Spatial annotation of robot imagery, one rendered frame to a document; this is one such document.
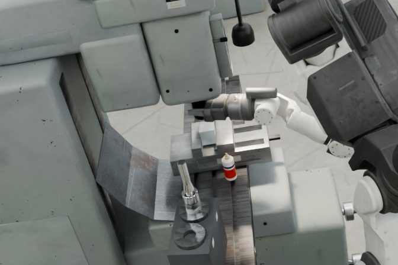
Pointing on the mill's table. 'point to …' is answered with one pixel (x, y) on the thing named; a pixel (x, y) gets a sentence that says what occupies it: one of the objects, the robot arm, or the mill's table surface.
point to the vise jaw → (224, 136)
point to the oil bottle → (229, 167)
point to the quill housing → (183, 58)
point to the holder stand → (198, 236)
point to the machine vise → (192, 154)
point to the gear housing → (155, 3)
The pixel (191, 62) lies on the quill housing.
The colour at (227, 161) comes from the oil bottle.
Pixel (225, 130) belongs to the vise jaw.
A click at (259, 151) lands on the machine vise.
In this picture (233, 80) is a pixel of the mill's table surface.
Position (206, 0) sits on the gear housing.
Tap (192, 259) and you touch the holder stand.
